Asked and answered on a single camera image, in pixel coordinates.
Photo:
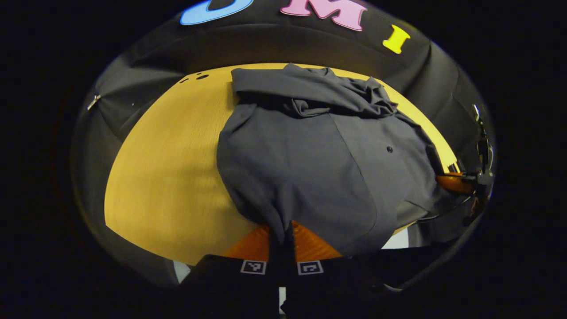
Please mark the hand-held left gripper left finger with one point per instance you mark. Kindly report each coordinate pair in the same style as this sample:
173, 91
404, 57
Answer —
266, 283

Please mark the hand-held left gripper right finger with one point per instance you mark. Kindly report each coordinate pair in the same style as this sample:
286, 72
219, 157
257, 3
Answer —
297, 288

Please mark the grey button shirt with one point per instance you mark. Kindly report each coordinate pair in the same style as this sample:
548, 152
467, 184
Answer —
310, 168

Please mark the black backdrop cloth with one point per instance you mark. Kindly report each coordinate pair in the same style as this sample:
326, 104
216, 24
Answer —
274, 40

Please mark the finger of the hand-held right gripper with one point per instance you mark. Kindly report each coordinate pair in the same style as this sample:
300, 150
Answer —
454, 182

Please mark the small metal clip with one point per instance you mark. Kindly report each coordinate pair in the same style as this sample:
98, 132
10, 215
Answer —
93, 102

